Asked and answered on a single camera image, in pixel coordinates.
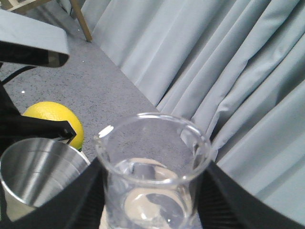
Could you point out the wooden cutting board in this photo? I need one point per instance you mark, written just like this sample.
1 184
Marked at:
123 206

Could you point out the yellow lemon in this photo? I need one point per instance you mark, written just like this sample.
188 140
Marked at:
54 111

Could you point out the steel jigger shaker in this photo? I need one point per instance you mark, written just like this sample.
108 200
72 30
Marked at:
34 170

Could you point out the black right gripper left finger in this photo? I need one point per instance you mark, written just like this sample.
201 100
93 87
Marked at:
78 206

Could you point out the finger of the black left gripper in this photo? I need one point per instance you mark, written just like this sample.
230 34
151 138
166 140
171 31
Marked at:
15 127

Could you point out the glass measuring beaker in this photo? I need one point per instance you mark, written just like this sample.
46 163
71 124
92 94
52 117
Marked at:
155 150

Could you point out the grey curtain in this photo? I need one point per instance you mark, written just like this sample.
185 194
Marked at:
236 68

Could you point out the wooden dish drying rack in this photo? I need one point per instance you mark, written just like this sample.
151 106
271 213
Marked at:
21 7

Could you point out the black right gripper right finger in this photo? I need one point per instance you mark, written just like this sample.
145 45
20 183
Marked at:
223 204

